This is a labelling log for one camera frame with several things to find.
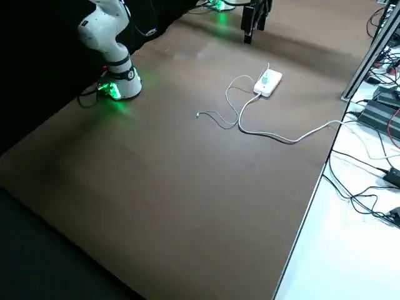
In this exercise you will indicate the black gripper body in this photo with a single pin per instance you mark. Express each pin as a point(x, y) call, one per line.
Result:
point(261, 4)

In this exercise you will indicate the white power strip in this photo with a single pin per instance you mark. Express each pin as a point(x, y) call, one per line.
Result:
point(272, 84)

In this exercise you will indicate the black power brick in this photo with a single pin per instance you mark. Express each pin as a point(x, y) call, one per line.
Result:
point(378, 115)
point(389, 93)

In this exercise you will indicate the small black power adapter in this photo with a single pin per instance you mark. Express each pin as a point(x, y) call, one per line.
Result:
point(395, 215)
point(393, 174)

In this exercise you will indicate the small white label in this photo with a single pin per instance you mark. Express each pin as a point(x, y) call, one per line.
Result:
point(150, 32)

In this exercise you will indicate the aluminium post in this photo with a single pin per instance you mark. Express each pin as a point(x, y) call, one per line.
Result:
point(362, 72)

